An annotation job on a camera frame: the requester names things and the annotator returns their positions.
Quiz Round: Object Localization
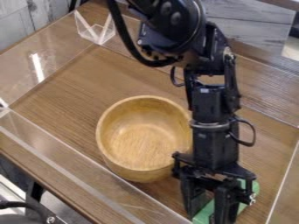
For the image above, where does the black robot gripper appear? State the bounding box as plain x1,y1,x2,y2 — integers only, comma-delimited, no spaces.
172,123,257,224

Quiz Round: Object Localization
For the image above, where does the green rectangular block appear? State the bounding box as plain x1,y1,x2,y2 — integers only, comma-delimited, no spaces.
190,181,260,224

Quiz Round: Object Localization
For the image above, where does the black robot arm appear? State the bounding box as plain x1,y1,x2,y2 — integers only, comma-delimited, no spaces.
106,0,256,224

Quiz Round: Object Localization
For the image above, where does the brown wooden bowl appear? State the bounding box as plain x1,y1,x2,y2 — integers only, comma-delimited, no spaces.
95,95,192,183

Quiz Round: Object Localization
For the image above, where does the black cable loop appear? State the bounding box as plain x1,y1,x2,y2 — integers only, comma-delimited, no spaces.
226,115,257,148

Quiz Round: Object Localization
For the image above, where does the black table leg bracket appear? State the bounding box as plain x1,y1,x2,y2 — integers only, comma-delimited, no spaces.
23,181,67,224

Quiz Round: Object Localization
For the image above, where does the clear acrylic front wall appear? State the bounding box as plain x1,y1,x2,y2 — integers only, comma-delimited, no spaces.
0,108,192,224

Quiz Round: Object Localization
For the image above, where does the clear acrylic corner bracket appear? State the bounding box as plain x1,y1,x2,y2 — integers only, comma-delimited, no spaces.
73,10,115,46

